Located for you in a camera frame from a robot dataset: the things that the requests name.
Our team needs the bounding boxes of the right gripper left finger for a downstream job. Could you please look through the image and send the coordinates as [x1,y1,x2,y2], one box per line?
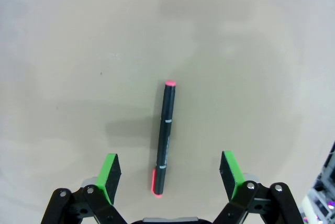
[40,153,129,224]

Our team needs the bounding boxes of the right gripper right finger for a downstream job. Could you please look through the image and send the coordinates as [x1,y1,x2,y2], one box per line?
[213,150,305,224]

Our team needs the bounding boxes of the black marker pink caps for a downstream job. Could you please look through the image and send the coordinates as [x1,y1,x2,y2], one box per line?
[150,80,177,198]

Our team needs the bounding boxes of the white lab equipment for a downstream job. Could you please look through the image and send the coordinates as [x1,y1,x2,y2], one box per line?
[300,140,335,224]

